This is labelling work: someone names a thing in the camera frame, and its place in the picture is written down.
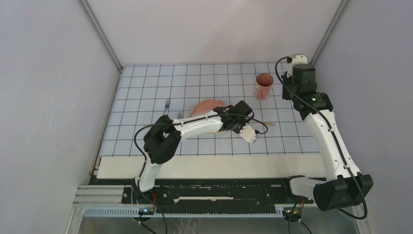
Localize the metal spoon wooden handle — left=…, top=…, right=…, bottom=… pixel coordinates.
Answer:
left=250, top=118, right=275, bottom=126

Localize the cream pink branch plate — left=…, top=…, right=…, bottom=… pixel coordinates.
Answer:
left=190, top=98, right=227, bottom=135

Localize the pink patterned mug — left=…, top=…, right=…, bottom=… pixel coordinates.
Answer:
left=254, top=73, right=274, bottom=99

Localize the iridescent rainbow fork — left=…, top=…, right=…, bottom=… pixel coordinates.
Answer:
left=163, top=98, right=170, bottom=115

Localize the white checked tablecloth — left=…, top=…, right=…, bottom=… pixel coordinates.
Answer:
left=97, top=62, right=321, bottom=158

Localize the metal cutlery piece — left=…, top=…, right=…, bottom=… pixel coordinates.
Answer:
left=188, top=105, right=195, bottom=117

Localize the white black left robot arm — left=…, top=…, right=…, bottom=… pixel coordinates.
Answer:
left=133, top=101, right=260, bottom=203

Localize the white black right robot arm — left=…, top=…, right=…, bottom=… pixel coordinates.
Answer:
left=281, top=64, right=373, bottom=211

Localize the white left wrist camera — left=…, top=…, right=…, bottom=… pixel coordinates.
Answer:
left=238, top=123, right=257, bottom=143

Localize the white slotted cable duct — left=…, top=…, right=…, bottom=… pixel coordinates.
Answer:
left=83, top=206, right=286, bottom=218

